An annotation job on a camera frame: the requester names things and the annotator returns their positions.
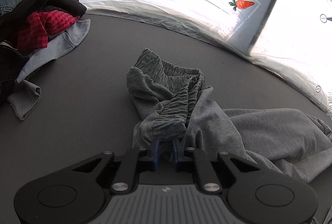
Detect orange carrot sticker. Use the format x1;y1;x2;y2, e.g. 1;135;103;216
229;0;255;11

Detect grey sweatpants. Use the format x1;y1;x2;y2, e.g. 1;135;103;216
126;48;332;184

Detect red checked garment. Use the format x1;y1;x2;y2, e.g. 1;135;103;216
17;10;81;52

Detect light blue shirt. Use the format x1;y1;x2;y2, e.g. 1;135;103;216
16;19;91;83

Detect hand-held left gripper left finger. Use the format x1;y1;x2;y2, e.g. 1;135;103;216
70;139;160;194

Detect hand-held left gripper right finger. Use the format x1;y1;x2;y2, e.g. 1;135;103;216
172;138;261;193

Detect dark zippered garment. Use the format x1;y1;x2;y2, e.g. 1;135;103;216
0;40;29;108

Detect thin grey garment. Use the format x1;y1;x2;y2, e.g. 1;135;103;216
7;79;41;121

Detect black garment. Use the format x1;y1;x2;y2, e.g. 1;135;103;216
36;0;87;22

